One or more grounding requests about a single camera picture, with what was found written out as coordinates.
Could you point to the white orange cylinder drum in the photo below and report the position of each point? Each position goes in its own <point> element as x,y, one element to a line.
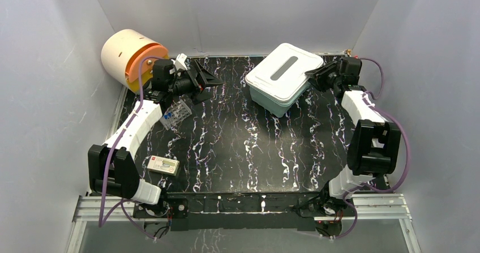
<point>128,54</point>

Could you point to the white red slide box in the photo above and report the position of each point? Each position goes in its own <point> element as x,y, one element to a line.
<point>163,165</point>

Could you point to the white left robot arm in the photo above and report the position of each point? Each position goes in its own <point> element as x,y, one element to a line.
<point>111,166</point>

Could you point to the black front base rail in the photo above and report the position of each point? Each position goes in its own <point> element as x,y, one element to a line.
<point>241,210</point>

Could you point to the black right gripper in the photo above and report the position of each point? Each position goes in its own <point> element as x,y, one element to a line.
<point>320,73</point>

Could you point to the white plastic bin lid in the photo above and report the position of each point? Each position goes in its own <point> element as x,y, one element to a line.
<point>281,74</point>

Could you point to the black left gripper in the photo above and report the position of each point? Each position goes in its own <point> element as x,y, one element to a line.
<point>197,82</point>

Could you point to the mint green plastic bin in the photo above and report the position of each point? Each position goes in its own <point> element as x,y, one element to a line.
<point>274,106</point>

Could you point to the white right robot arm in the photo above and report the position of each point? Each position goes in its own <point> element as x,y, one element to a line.
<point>373,149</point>

